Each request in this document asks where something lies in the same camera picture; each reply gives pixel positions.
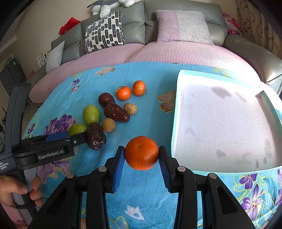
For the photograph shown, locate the green jujube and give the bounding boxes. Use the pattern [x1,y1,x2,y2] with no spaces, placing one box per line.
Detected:
[68,123,87,135]
[82,105,100,126]

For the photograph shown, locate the red date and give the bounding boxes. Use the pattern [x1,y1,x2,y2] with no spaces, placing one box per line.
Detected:
[104,104,130,123]
[98,92,115,107]
[87,122,107,150]

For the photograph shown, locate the brown longan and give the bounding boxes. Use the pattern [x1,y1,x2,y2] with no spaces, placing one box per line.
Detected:
[124,102,138,115]
[102,118,115,133]

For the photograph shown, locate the red date top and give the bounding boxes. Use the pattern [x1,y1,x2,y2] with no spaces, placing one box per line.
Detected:
[98,92,115,107]

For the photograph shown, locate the mandarin orange with stem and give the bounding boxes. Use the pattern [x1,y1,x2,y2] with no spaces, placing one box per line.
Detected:
[116,86,131,101]

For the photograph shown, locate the person's left hand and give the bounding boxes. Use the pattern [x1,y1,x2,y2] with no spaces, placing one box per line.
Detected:
[1,175,44,207]

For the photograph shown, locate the dark cabinet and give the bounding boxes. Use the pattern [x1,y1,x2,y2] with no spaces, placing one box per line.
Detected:
[1,58,26,94]

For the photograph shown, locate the white magazine rack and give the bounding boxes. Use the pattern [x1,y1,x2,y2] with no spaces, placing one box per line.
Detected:
[37,50,51,69]

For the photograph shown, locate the blue floral tablecloth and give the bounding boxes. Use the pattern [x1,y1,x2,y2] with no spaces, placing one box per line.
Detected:
[24,63,281,228]

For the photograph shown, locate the light grey cushion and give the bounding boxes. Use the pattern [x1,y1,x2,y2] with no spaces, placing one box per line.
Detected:
[46,41,65,73]

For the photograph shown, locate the teal white tray box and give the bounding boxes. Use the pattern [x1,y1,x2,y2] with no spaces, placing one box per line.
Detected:
[171,70,281,173]

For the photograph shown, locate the red plastic bag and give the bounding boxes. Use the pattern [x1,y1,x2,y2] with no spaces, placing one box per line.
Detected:
[58,17,81,35]

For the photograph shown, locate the black white patterned cushion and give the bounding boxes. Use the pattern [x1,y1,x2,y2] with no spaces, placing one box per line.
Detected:
[85,10,125,53]

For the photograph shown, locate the husky plush toy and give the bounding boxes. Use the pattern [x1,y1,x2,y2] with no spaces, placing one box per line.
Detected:
[87,0,138,19]

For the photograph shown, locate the grey leather sofa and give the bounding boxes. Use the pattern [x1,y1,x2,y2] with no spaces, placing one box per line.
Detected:
[30,0,282,93]

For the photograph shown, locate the pink sofa seat cover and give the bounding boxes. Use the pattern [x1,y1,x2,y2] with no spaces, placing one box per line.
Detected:
[30,42,260,104]

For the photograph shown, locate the pink grey cushion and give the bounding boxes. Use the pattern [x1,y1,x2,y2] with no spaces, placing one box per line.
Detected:
[155,10,214,45]

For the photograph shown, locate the pink floral cloth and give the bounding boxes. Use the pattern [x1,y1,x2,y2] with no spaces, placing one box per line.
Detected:
[223,13,242,36]

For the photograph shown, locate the brown patterned curtain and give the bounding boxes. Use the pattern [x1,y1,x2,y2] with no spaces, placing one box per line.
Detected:
[235,0,281,59]

